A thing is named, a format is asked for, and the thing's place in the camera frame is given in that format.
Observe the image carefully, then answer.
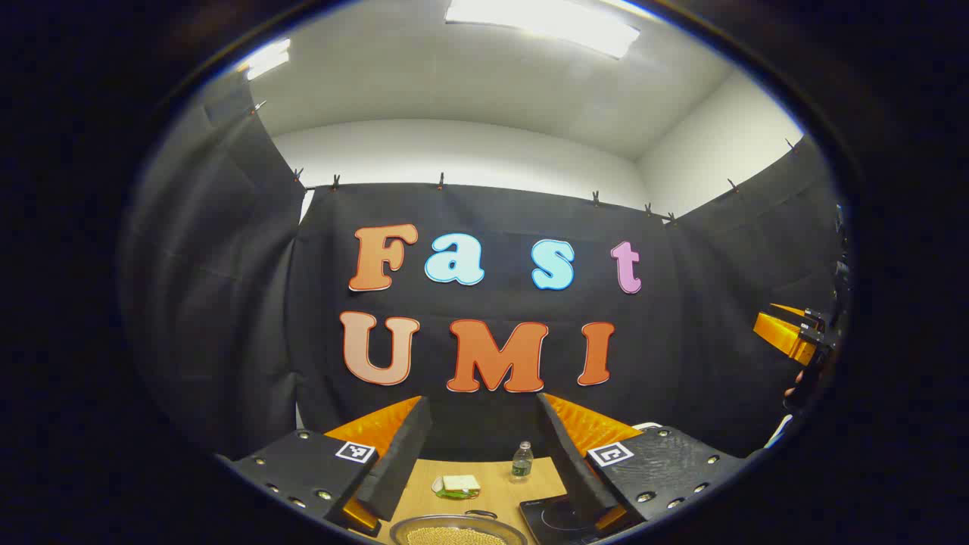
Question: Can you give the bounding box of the pile of yellow soybeans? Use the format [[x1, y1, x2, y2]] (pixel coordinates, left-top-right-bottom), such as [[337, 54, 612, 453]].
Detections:
[[407, 527, 508, 545]]

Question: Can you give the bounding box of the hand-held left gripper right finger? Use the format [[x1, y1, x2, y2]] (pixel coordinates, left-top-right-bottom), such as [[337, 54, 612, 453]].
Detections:
[[536, 392, 758, 534]]

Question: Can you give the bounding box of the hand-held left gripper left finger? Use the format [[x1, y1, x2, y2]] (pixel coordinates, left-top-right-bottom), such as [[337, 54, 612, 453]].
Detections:
[[216, 395, 434, 538]]

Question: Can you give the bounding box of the small white plate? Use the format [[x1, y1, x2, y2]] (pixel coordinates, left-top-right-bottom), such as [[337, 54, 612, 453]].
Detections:
[[432, 476, 482, 500]]

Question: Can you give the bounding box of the black induction cooktop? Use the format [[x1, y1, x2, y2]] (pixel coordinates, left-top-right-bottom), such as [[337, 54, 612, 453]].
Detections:
[[519, 494, 599, 544]]

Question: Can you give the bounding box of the ceiling light panel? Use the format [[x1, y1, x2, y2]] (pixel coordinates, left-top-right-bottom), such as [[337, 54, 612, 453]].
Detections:
[[445, 0, 641, 60], [238, 39, 291, 81]]

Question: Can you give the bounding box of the black backdrop cloth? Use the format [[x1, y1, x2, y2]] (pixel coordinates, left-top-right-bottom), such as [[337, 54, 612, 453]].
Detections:
[[121, 72, 852, 462]]

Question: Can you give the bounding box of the steel pot with black handles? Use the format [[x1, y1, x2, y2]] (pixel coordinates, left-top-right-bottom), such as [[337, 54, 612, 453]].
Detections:
[[390, 509, 528, 545]]

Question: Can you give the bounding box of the black tripod with camera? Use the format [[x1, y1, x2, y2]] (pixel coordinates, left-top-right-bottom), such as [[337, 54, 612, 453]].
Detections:
[[833, 203, 852, 305]]

